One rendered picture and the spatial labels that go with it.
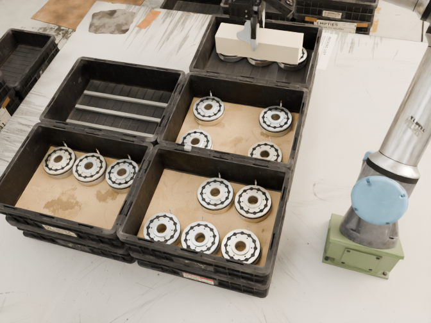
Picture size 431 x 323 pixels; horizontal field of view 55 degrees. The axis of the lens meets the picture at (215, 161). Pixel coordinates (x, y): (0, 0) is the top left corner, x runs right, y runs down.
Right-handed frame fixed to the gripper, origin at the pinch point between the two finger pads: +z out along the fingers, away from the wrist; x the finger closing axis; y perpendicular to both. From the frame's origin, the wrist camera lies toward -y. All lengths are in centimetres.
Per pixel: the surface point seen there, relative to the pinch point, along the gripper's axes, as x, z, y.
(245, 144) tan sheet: 18.6, 25.7, -0.2
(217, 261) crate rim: 61, 16, -5
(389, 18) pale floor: -163, 109, -49
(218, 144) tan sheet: 20.6, 25.7, 8.0
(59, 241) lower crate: 61, 35, 47
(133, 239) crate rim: 61, 16, 17
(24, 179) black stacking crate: 49, 23, 61
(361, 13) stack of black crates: -92, 55, -28
